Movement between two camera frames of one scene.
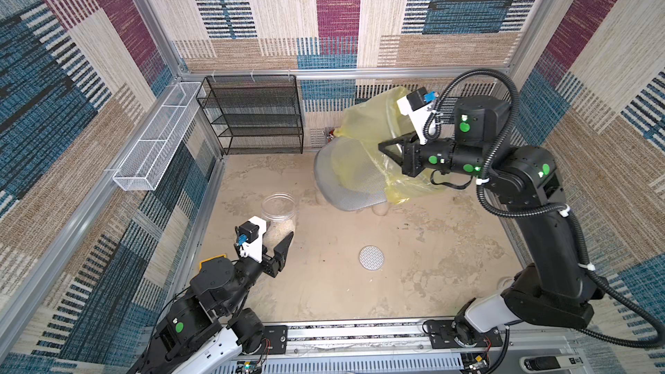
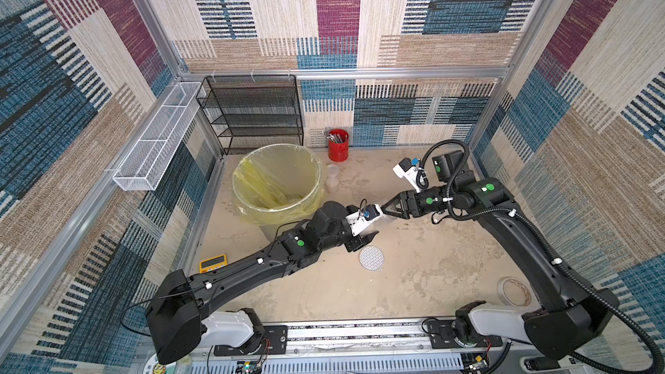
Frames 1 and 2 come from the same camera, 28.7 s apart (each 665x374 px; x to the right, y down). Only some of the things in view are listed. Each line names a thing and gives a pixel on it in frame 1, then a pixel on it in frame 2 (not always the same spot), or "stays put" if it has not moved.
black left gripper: x=280 y=253 to x=359 y=243
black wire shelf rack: x=253 y=114 stays put
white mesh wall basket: x=146 y=162 stays put
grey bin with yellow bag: x=351 y=171 to x=277 y=187
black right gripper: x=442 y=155 to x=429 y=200
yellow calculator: x=211 y=258 stays put
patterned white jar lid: x=371 y=258 stays put
